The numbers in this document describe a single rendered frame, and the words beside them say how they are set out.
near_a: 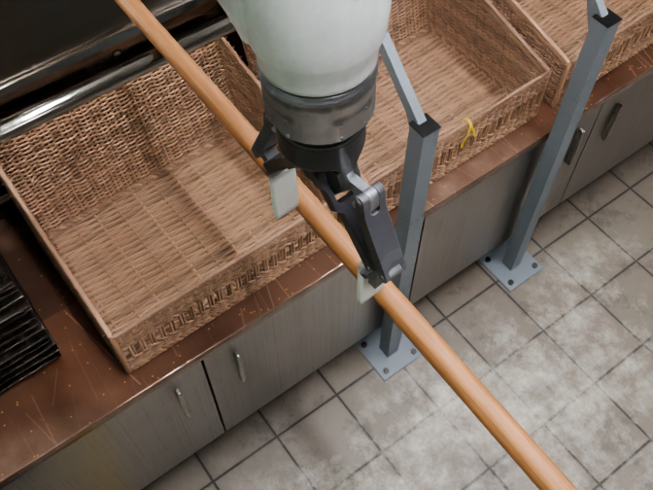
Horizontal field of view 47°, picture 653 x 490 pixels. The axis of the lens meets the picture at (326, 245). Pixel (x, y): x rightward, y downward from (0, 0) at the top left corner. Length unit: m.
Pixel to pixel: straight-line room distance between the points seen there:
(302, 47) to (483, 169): 1.35
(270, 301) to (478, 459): 0.79
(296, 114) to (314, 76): 0.05
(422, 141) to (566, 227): 1.19
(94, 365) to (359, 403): 0.81
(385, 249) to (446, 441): 1.48
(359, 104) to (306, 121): 0.04
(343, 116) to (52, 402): 1.13
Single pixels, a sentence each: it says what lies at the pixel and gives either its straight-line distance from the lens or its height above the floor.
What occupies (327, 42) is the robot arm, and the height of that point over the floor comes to 1.64.
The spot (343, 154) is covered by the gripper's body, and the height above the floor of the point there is 1.51.
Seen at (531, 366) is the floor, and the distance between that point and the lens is 2.24.
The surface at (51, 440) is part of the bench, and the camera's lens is 1.56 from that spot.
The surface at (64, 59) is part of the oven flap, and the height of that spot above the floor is 0.95.
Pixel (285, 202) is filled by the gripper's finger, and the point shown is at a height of 1.33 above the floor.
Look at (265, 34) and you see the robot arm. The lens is 0.51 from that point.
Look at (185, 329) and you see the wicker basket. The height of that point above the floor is 0.61.
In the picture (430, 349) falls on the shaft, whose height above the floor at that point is 1.20.
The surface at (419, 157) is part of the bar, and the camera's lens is 1.42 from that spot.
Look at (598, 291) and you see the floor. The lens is 2.41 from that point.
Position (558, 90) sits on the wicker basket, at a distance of 1.95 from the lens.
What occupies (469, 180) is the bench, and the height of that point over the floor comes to 0.58.
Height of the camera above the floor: 1.98
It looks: 57 degrees down
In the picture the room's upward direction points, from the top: straight up
